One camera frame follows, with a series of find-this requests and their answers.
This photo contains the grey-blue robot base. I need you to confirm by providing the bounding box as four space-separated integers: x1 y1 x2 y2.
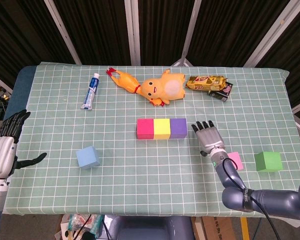
103 215 196 240

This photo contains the dark pleated curtain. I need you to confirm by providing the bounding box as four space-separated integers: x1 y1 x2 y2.
0 0 300 118

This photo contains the gold snack packet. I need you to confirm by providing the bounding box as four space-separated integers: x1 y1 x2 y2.
185 75 227 91

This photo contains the dark blue table pad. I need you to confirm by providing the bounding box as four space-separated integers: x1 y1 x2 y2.
0 65 37 141

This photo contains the brown cardboard box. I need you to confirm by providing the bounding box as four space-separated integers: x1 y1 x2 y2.
191 216 237 240

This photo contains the yellow plush duck toy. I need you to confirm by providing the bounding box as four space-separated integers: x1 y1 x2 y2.
140 68 186 105

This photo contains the green foam cube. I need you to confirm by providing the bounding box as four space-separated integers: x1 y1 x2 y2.
254 151 283 173

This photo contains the light blue foam cube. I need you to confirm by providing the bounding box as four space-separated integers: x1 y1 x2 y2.
76 145 101 170

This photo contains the magenta foam cube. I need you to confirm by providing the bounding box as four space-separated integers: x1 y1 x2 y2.
136 118 155 140

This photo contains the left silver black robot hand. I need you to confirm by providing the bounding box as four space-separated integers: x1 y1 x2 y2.
0 109 48 180

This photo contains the green checked tablecloth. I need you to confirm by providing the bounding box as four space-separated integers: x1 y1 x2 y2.
0 61 290 217

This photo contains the clear plastic snack bag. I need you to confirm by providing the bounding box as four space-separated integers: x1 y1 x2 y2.
59 213 105 240

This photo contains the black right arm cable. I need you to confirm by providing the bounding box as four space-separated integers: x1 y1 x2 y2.
222 158 281 240

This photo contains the light pink foam cube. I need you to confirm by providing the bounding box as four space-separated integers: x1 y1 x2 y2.
227 151 244 171

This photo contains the blue white toothpaste tube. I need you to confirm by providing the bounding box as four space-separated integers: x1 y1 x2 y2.
80 72 101 111

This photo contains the black drink carton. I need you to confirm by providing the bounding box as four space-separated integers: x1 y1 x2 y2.
207 81 234 103

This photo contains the purple foam cube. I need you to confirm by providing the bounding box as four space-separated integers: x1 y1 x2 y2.
169 118 188 140

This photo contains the yellow foam cube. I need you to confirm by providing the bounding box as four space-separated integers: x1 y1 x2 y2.
153 118 171 140

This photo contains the orange rubber chicken toy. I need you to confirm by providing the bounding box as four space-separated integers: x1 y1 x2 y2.
105 66 166 108

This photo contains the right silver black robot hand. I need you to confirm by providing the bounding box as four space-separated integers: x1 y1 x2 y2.
191 120 227 158

